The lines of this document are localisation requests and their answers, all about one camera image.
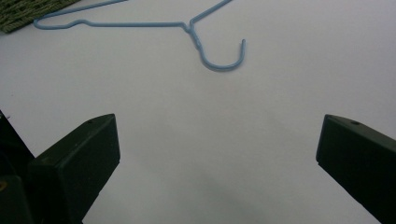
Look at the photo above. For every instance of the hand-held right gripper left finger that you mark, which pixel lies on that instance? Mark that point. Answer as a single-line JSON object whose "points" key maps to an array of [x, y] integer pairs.
{"points": [[77, 161]]}

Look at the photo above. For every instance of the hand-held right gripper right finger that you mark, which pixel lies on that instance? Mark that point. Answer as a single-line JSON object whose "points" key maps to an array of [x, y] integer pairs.
{"points": [[358, 158]]}

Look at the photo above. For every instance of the green knitted cloth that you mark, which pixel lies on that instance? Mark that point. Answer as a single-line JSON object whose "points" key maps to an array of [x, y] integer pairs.
{"points": [[21, 12]]}

